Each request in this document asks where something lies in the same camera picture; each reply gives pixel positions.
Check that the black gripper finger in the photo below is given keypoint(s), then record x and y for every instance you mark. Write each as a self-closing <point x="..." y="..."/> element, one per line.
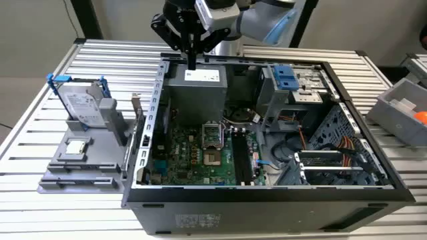
<point x="166" y="30"/>
<point x="213" y="40"/>

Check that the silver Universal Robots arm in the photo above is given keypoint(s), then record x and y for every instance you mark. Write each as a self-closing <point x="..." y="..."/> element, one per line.
<point x="253" y="20"/>

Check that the grey power supply unit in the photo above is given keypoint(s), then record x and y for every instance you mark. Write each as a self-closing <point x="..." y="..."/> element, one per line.
<point x="196" y="100"/>

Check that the blue plastic drive latch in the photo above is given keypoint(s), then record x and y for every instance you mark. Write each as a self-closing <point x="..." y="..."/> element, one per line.
<point x="282" y="77"/>

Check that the hard disk in blue carrier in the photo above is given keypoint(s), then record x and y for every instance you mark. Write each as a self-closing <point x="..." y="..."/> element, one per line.
<point x="80" y="105"/>

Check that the white four pin connector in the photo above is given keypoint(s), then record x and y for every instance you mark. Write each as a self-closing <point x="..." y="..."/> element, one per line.
<point x="190" y="138"/>

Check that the CPU socket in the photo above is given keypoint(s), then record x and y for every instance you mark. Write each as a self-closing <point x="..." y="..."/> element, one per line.
<point x="212" y="158"/>

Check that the teal board connector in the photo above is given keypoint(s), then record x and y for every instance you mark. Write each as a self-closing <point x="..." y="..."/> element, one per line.
<point x="160" y="167"/>

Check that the grey plastic parts rack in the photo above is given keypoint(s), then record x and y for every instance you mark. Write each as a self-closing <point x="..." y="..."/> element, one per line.
<point x="100" y="155"/>

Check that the green Dell motherboard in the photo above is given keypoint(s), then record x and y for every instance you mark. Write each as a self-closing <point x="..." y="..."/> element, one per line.
<point x="216" y="175"/>

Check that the silver CPU chip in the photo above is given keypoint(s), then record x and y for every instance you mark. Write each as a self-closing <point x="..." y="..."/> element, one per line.
<point x="76" y="147"/>

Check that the black square chip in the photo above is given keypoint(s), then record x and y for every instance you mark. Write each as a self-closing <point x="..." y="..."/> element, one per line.
<point x="181" y="175"/>

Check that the disk bay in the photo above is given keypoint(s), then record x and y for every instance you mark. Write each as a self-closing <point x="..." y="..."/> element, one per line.
<point x="320" y="160"/>

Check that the small white box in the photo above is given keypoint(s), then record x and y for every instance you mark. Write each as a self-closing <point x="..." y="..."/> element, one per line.
<point x="403" y="105"/>

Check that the seated person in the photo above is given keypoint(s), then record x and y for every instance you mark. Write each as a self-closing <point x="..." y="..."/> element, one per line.
<point x="424" y="40"/>

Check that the grey plastic bin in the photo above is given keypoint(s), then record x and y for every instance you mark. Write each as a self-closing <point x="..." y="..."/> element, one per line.
<point x="396" y="125"/>

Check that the orange ball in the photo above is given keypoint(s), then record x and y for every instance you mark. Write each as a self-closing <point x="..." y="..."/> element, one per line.
<point x="420" y="117"/>

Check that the open black PC case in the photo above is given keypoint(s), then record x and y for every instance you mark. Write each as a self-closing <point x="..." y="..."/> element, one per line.
<point x="266" y="212"/>

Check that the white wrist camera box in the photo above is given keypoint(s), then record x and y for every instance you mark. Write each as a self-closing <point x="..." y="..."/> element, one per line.
<point x="220" y="15"/>

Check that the black metal post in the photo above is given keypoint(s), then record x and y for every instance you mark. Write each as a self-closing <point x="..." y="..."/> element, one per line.
<point x="302" y="25"/>
<point x="86" y="17"/>

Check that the aluminium frame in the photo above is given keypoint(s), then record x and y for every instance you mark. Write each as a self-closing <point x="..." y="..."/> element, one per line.
<point x="416" y="65"/>

